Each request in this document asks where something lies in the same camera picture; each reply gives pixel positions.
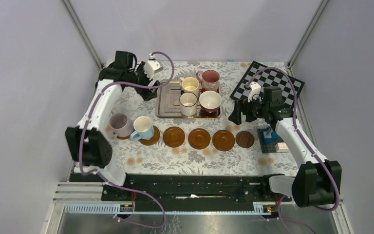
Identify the floral tablecloth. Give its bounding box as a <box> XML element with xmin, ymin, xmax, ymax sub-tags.
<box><xmin>104</xmin><ymin>61</ymin><xmax>298</xmax><ymax>176</ymax></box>

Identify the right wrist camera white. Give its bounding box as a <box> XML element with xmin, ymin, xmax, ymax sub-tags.
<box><xmin>247</xmin><ymin>81</ymin><xmax>262</xmax><ymax>102</ymax></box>

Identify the white ribbed mug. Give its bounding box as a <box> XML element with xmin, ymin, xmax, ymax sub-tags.
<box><xmin>179</xmin><ymin>92</ymin><xmax>198</xmax><ymax>117</ymax></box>

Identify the lilac mug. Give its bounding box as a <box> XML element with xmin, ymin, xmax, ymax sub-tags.
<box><xmin>109</xmin><ymin>113</ymin><xmax>134</xmax><ymax>135</ymax></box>

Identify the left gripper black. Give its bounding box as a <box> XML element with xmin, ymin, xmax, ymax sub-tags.
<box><xmin>126</xmin><ymin>61</ymin><xmax>160</xmax><ymax>100</ymax></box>

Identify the black white chessboard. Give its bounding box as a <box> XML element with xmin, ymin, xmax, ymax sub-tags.
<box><xmin>230</xmin><ymin>61</ymin><xmax>294</xmax><ymax>108</ymax></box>

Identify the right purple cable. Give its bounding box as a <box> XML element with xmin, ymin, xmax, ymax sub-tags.
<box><xmin>245</xmin><ymin>67</ymin><xmax>341</xmax><ymax>234</ymax></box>

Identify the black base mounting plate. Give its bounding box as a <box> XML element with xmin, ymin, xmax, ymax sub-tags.
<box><xmin>101</xmin><ymin>174</ymin><xmax>281</xmax><ymax>212</ymax></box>

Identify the cream yellow mug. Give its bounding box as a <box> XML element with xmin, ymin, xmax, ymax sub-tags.
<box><xmin>179</xmin><ymin>77</ymin><xmax>200</xmax><ymax>97</ymax></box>

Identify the white cup on red saucer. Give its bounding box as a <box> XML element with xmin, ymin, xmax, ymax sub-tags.
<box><xmin>199</xmin><ymin>91</ymin><xmax>222</xmax><ymax>113</ymax></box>

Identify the dark walnut round coaster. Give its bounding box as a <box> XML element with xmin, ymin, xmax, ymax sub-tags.
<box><xmin>235</xmin><ymin>131</ymin><xmax>255</xmax><ymax>148</ymax></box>

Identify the metal serving tray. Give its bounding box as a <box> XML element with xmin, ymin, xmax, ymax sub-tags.
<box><xmin>155</xmin><ymin>80</ymin><xmax>222</xmax><ymax>119</ymax></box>

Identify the dark grey brick baseplate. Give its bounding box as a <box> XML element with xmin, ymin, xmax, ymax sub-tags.
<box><xmin>257</xmin><ymin>129</ymin><xmax>284</xmax><ymax>154</ymax></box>

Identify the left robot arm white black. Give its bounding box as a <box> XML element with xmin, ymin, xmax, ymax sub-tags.
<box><xmin>65</xmin><ymin>51</ymin><xmax>163</xmax><ymax>200</ymax></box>

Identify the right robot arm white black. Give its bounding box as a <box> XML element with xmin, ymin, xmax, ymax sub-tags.
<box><xmin>228</xmin><ymin>82</ymin><xmax>341</xmax><ymax>211</ymax></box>

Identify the blue toy brick stack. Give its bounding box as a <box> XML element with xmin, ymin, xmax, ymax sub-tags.
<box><xmin>261</xmin><ymin>127</ymin><xmax>279</xmax><ymax>143</ymax></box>

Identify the light blue mug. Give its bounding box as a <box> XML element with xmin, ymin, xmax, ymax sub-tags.
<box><xmin>130</xmin><ymin>116</ymin><xmax>154</xmax><ymax>140</ymax></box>

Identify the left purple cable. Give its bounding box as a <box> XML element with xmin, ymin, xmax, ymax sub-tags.
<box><xmin>78</xmin><ymin>51</ymin><xmax>175</xmax><ymax>230</ymax></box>

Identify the white toy brick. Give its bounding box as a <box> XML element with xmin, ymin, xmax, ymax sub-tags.
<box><xmin>275</xmin><ymin>142</ymin><xmax>290</xmax><ymax>153</ymax></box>

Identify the pink mug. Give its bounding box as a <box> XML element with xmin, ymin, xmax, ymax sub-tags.
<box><xmin>196</xmin><ymin>70</ymin><xmax>220</xmax><ymax>92</ymax></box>

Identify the purple cable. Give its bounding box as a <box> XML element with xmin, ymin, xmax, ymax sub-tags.
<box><xmin>78</xmin><ymin>51</ymin><xmax>175</xmax><ymax>230</ymax></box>
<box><xmin>245</xmin><ymin>67</ymin><xmax>341</xmax><ymax>234</ymax></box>

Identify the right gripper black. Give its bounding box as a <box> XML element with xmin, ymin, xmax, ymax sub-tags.
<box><xmin>228</xmin><ymin>94</ymin><xmax>269</xmax><ymax>125</ymax></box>

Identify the brown wooden coaster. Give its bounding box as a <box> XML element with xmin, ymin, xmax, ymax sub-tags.
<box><xmin>139</xmin><ymin>125</ymin><xmax>160</xmax><ymax>146</ymax></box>
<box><xmin>163</xmin><ymin>126</ymin><xmax>185</xmax><ymax>148</ymax></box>
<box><xmin>116</xmin><ymin>134</ymin><xmax>131</xmax><ymax>140</ymax></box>
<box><xmin>212</xmin><ymin>130</ymin><xmax>236</xmax><ymax>151</ymax></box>
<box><xmin>188</xmin><ymin>128</ymin><xmax>211</xmax><ymax>150</ymax></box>

